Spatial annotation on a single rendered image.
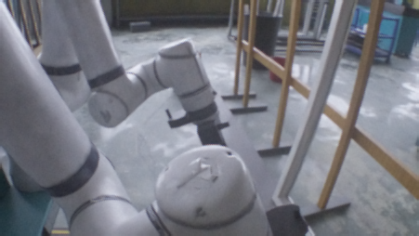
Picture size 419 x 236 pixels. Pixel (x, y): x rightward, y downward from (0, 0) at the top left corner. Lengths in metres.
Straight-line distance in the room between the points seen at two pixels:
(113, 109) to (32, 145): 0.30
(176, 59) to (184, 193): 0.44
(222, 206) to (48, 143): 0.18
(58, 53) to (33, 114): 0.56
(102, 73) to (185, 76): 0.19
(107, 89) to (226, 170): 0.39
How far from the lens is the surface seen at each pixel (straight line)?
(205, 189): 0.24
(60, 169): 0.31
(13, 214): 0.83
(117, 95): 0.58
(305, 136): 1.48
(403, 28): 7.37
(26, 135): 0.29
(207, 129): 0.66
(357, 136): 1.49
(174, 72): 0.65
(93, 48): 0.58
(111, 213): 0.30
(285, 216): 0.40
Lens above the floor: 1.25
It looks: 29 degrees down
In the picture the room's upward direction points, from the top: 3 degrees clockwise
